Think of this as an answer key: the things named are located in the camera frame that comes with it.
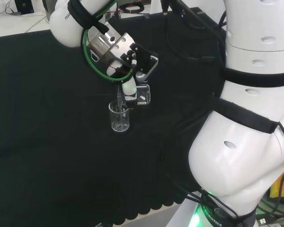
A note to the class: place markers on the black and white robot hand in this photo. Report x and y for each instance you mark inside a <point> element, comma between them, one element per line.
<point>144,61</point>

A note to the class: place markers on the small clear glass beaker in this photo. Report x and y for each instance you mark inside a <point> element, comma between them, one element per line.
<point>144,94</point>

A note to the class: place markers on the clear glass beaker with spout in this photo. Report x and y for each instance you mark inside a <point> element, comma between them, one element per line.
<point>119,119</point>

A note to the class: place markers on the black bench cloth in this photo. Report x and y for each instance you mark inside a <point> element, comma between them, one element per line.
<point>49,118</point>

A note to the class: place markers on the small black device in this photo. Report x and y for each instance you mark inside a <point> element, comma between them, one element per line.
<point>24,6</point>

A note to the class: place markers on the yellow stop button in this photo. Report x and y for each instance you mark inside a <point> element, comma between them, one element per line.
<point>282,186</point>

